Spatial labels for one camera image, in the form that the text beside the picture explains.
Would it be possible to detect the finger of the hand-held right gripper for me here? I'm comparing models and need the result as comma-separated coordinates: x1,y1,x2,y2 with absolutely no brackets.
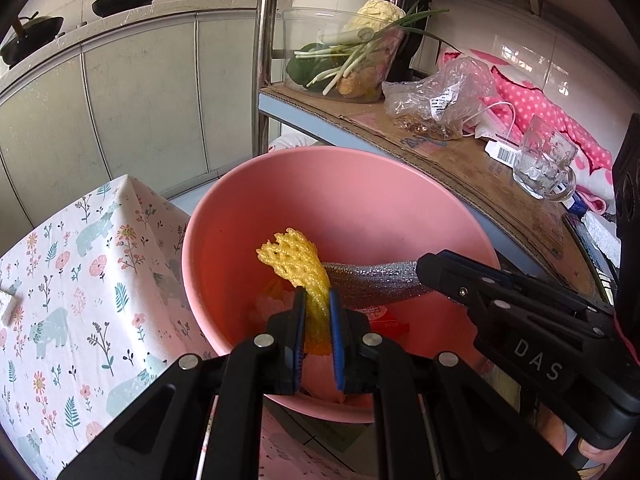
440,249,615,318
416,254,593,346

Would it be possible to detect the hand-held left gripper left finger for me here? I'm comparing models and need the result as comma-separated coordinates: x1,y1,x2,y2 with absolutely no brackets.
57,287,308,480

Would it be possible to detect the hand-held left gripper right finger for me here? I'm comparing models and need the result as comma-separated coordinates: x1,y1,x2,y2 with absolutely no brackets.
328,289,569,480

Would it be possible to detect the yellow foam fruit net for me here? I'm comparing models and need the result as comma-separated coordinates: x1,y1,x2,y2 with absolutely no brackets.
256,228,333,332

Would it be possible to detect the silver scouring cloth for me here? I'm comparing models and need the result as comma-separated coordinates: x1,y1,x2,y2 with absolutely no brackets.
322,259,447,309

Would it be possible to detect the pink plastic basin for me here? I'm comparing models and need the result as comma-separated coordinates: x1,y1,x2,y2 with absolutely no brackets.
181,146,502,413

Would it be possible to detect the person's right hand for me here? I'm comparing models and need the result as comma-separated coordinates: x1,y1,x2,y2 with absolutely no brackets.
575,445,618,480

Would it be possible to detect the red snack wrapper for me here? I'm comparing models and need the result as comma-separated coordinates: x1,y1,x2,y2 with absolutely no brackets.
362,307,412,339

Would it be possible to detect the brown cardboard sheet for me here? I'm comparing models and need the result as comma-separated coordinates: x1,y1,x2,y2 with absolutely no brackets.
265,84,601,297

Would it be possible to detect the glass mug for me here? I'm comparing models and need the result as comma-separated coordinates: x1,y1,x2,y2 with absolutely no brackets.
512,114,580,204

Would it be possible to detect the white labelled packet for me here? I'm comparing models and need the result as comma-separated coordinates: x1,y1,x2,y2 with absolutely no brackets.
484,139,522,164

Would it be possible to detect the pink polka dot cloth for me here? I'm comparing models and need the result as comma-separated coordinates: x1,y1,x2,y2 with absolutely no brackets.
440,47,617,213

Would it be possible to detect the clear plastic bag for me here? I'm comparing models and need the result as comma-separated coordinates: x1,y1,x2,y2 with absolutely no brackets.
382,57,497,142

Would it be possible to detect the ginger root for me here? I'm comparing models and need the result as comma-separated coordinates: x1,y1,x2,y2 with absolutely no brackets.
337,66,384,99

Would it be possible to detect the floral tablecloth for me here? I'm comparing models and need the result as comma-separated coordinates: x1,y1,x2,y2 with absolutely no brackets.
0,175,351,480

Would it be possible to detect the black blender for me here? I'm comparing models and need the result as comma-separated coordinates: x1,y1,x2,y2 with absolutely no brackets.
367,0,433,84

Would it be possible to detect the clear vegetable container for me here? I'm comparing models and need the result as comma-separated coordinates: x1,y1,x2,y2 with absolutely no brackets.
294,7,452,97

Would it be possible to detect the green pepper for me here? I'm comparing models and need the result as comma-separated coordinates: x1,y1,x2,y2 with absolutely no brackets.
286,55,332,93

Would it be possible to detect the metal storage rack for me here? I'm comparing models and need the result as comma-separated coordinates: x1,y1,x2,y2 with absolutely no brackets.
252,0,640,351

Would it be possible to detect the pale cabbage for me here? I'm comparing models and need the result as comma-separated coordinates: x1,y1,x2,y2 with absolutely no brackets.
342,0,407,37

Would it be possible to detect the pale green kitchen cabinet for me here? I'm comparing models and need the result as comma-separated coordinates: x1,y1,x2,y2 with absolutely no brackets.
0,0,296,241

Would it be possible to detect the white cable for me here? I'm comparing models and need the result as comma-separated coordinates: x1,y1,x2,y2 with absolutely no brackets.
462,101,519,149

